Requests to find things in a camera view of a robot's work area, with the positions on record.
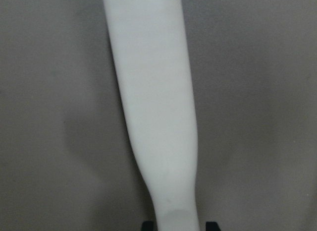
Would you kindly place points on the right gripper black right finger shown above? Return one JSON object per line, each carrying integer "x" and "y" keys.
{"x": 212, "y": 226}

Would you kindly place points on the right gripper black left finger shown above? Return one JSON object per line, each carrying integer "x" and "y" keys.
{"x": 147, "y": 226}

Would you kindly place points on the beige hand brush black bristles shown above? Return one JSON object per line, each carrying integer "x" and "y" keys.
{"x": 148, "y": 42}

